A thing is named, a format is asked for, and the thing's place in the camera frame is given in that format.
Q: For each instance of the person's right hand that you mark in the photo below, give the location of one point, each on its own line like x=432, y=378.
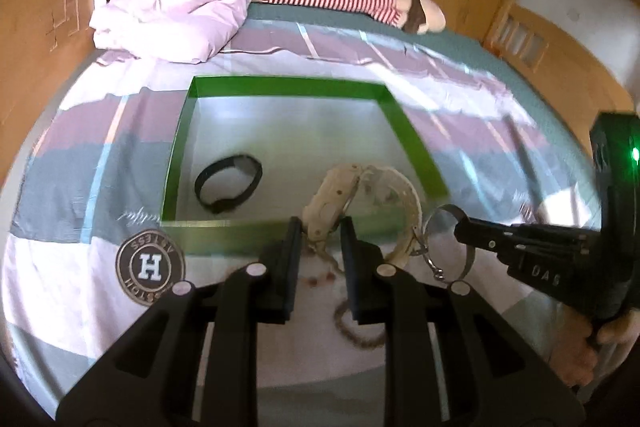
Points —
x=575, y=352

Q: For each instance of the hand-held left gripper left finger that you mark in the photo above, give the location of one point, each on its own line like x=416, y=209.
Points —
x=287, y=267

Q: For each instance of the cream wrist watch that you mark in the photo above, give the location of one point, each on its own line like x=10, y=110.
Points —
x=330, y=194

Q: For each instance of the striped printed bedsheet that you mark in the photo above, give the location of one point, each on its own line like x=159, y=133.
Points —
x=75, y=167

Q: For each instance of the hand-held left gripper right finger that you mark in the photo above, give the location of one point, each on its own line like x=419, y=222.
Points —
x=352, y=267

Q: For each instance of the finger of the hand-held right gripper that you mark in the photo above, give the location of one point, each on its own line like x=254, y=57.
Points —
x=520, y=239

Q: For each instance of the silver bangle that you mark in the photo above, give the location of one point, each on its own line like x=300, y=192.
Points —
x=470, y=264

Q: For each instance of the green rectangular tray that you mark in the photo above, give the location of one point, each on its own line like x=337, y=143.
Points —
x=410, y=127

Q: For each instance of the black wristband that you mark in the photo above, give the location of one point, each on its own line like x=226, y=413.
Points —
x=201, y=188

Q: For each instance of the wooden headboard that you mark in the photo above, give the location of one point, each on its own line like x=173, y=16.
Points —
x=45, y=7

